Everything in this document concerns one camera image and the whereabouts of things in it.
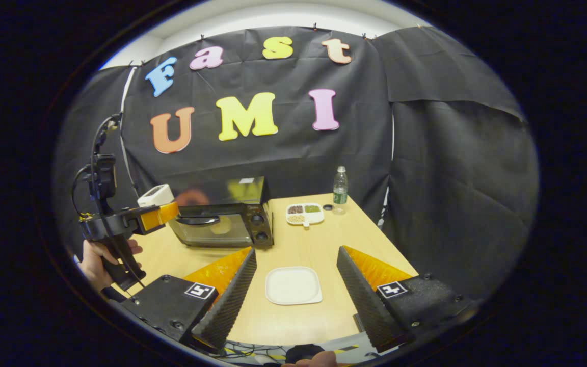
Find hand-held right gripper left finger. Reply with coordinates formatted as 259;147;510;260
120;247;257;352

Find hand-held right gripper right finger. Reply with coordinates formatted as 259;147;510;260
336;246;477;353

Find yellow bread bun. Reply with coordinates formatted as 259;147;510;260
210;216;233;235

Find black electric oven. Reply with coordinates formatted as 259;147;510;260
168;176;275;250

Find white toaster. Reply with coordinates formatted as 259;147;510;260
137;184;175;208

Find white square plate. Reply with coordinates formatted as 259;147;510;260
265;266;323;306

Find white divided dish with beans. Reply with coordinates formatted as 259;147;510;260
286;203;325;228

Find clear plastic water bottle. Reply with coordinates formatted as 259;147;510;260
333;166;349;215

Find black backdrop cloth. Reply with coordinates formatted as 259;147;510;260
54;25;540;301

